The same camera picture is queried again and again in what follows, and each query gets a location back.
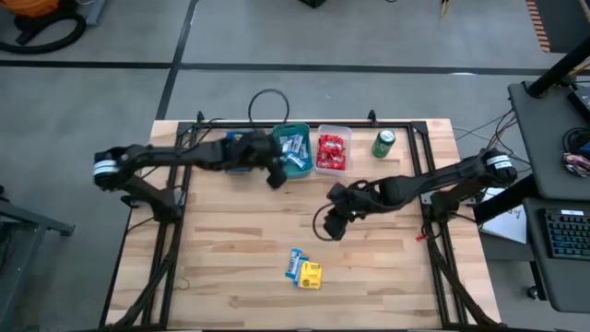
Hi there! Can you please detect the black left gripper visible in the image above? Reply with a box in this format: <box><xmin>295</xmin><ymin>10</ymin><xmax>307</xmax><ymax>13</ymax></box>
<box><xmin>228</xmin><ymin>131</ymin><xmax>289</xmax><ymax>189</ymax></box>

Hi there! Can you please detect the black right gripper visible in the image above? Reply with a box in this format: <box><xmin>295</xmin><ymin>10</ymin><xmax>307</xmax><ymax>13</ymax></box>
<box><xmin>324</xmin><ymin>184</ymin><xmax>388</xmax><ymax>242</ymax></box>

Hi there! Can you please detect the colourful candy bag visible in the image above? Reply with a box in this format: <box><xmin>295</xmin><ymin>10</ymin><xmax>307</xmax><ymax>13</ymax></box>
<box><xmin>560</xmin><ymin>152</ymin><xmax>590</xmax><ymax>179</ymax></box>

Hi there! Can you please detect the blue plastic basket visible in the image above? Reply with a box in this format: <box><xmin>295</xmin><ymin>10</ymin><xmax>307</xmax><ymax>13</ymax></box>
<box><xmin>224</xmin><ymin>130</ymin><xmax>257</xmax><ymax>174</ymax></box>

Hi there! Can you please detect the teal plastic bin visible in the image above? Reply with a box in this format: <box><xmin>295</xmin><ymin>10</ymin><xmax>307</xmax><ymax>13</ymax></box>
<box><xmin>271</xmin><ymin>122</ymin><xmax>315</xmax><ymax>180</ymax></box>

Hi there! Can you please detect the green Sprite soda can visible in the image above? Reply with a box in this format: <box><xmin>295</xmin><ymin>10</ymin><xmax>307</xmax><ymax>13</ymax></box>
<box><xmin>371</xmin><ymin>128</ymin><xmax>397</xmax><ymax>160</ymax></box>

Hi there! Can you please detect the clear plastic container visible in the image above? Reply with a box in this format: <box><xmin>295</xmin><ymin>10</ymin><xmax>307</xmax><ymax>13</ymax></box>
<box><xmin>315</xmin><ymin>124</ymin><xmax>354</xmax><ymax>178</ymax></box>

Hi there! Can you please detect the white paper sheet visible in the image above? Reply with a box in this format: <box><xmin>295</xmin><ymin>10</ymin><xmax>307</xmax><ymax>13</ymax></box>
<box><xmin>478</xmin><ymin>205</ymin><xmax>529</xmax><ymax>245</ymax></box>

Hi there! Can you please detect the grey desk top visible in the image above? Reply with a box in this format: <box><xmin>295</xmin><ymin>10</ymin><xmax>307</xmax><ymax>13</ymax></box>
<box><xmin>507</xmin><ymin>77</ymin><xmax>590</xmax><ymax>202</ymax></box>
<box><xmin>523</xmin><ymin>197</ymin><xmax>590</xmax><ymax>314</ymax></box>

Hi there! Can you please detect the grey power strip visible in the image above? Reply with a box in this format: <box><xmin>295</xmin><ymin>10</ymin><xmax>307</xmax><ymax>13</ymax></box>
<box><xmin>85</xmin><ymin>0</ymin><xmax>108</xmax><ymax>28</ymax></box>

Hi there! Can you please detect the black backlit keyboard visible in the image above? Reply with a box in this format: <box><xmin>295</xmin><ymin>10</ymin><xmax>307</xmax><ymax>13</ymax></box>
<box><xmin>543</xmin><ymin>207</ymin><xmax>590</xmax><ymax>262</ymax></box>

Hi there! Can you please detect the grey metal bench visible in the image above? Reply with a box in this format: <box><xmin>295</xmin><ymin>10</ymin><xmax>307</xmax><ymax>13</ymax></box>
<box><xmin>0</xmin><ymin>184</ymin><xmax>77</xmax><ymax>332</ymax></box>

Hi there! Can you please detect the orange vacuum cleaner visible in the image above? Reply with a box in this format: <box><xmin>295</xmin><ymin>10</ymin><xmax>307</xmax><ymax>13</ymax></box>
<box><xmin>0</xmin><ymin>0</ymin><xmax>61</xmax><ymax>18</ymax></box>

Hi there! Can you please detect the black floor mat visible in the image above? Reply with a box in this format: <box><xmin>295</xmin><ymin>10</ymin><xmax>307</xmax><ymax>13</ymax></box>
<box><xmin>534</xmin><ymin>0</ymin><xmax>590</xmax><ymax>54</ymax></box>

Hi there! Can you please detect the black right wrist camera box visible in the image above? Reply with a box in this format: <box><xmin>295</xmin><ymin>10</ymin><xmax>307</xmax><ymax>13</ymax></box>
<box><xmin>327</xmin><ymin>183</ymin><xmax>352</xmax><ymax>205</ymax></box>

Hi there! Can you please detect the black metal table frame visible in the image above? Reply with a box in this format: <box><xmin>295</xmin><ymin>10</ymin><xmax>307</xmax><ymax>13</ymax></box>
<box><xmin>99</xmin><ymin>109</ymin><xmax>499</xmax><ymax>332</ymax></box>

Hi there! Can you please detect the black right camera cable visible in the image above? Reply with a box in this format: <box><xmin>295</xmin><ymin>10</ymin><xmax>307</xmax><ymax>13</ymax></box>
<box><xmin>312</xmin><ymin>202</ymin><xmax>336</xmax><ymax>243</ymax></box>

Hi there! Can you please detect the black camera cable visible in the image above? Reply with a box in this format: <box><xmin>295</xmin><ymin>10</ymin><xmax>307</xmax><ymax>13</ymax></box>
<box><xmin>312</xmin><ymin>202</ymin><xmax>336</xmax><ymax>243</ymax></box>
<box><xmin>247</xmin><ymin>89</ymin><xmax>291</xmax><ymax>135</ymax></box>

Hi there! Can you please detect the black left camera cable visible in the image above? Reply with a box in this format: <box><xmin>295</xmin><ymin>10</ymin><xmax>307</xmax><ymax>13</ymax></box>
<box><xmin>247</xmin><ymin>89</ymin><xmax>291</xmax><ymax>135</ymax></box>

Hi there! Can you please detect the black vacuum hose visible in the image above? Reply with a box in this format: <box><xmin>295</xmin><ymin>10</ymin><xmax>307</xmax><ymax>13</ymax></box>
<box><xmin>0</xmin><ymin>11</ymin><xmax>89</xmax><ymax>55</ymax></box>

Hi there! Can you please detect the black coiled cable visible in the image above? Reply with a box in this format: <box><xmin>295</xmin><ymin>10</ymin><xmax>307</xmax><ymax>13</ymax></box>
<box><xmin>561</xmin><ymin>126</ymin><xmax>590</xmax><ymax>156</ymax></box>

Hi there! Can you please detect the black diagonal post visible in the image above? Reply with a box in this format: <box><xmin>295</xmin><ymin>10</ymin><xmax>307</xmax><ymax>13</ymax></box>
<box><xmin>525</xmin><ymin>36</ymin><xmax>590</xmax><ymax>99</ymax></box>

